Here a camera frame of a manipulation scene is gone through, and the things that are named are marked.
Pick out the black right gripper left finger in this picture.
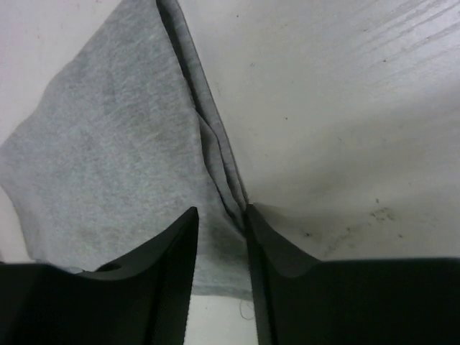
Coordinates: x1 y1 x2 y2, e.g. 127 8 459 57
1 207 198 344

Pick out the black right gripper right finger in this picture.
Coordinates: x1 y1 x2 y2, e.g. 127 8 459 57
244 206 459 345

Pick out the grey tank top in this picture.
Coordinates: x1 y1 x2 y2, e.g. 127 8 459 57
1 1 252 300

